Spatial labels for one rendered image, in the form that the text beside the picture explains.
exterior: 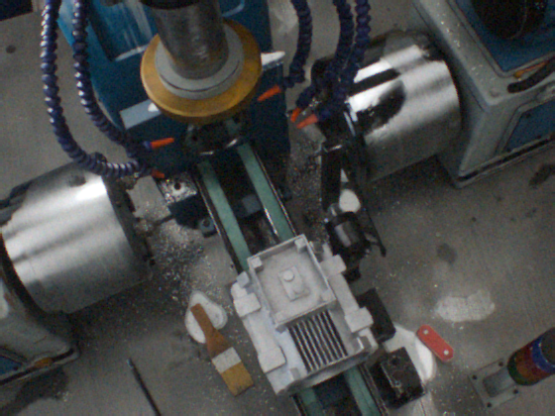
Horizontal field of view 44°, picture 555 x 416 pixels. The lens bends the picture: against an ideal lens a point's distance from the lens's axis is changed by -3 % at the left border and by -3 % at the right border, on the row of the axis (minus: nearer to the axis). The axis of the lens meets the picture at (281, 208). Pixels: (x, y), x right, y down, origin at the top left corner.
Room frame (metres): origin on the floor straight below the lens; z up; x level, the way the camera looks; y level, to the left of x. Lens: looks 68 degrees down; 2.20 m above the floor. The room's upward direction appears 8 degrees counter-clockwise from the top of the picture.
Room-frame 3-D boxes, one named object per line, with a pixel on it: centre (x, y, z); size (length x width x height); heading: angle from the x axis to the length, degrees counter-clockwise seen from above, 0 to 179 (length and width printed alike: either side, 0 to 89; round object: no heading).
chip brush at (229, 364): (0.28, 0.16, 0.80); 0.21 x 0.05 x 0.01; 24
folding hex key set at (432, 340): (0.22, -0.26, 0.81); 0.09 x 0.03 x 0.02; 34
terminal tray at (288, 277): (0.30, 0.00, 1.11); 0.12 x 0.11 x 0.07; 16
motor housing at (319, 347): (0.26, -0.01, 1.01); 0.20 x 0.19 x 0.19; 16
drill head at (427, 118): (0.65, -0.24, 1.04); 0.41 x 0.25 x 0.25; 106
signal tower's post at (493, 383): (0.12, -0.36, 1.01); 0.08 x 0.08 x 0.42; 16
